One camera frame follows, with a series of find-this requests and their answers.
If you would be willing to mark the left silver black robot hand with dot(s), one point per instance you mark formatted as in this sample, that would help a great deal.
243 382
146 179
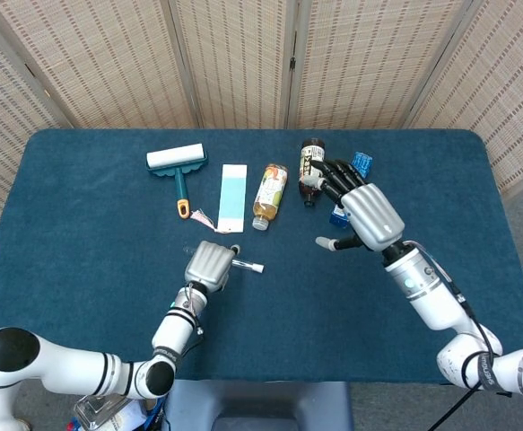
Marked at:
209 265

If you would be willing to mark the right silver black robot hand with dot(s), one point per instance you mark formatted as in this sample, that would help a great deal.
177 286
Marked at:
373 215

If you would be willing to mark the clear glass test tube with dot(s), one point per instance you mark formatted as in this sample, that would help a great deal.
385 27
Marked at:
242 264

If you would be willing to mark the small white cap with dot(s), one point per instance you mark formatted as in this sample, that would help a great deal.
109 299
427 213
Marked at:
257 268

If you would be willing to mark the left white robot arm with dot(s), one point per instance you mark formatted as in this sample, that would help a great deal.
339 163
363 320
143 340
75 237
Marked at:
171 328

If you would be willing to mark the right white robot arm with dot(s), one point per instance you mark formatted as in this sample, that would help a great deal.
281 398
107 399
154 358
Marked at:
431 296

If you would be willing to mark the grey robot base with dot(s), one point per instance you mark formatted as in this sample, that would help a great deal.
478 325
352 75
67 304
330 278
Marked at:
256 404

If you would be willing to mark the long blue carton box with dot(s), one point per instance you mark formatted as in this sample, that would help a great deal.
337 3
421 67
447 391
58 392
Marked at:
363 162

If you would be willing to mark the white blue bookmark with tassel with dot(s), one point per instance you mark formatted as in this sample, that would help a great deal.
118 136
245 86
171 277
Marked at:
232 197

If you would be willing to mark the dark brown drink bottle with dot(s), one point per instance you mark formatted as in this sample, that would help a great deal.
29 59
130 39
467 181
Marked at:
312 150

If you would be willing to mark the amber tea bottle white cap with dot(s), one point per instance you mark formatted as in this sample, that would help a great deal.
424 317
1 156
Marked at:
270 193

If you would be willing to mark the blue table cloth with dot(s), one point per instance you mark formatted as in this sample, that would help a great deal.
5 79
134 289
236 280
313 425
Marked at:
288 323

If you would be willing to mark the teal lint roller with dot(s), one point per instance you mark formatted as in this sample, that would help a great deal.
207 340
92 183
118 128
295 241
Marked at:
176 155

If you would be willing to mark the clear plastic container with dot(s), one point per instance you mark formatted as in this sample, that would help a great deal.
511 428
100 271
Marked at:
95 410

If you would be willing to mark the woven folding screen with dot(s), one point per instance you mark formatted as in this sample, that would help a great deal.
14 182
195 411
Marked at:
243 67

